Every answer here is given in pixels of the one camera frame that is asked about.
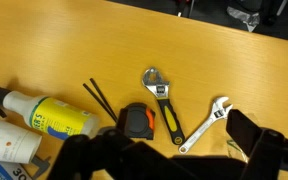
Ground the spray bottle with yellow label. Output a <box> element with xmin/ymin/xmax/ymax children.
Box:
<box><xmin>0</xmin><ymin>76</ymin><xmax>100</xmax><ymax>141</ymax></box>

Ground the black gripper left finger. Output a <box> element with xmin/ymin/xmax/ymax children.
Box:
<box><xmin>47</xmin><ymin>126</ymin><xmax>198</xmax><ymax>180</ymax></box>

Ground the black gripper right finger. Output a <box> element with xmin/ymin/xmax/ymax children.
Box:
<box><xmin>226</xmin><ymin>109</ymin><xmax>288</xmax><ymax>180</ymax></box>

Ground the silver adjustable wrench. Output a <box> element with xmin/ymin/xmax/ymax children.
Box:
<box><xmin>178</xmin><ymin>96</ymin><xmax>234</xmax><ymax>155</ymax></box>

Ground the black tape measure orange button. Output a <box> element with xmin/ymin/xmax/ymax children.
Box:
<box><xmin>116</xmin><ymin>102</ymin><xmax>157</xmax><ymax>141</ymax></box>

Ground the yellow black adjustable wrench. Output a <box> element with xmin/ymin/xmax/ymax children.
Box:
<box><xmin>141</xmin><ymin>66</ymin><xmax>186</xmax><ymax>146</ymax></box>

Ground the white paper cup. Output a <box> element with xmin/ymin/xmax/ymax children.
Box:
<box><xmin>0</xmin><ymin>115</ymin><xmax>43</xmax><ymax>164</ymax></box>

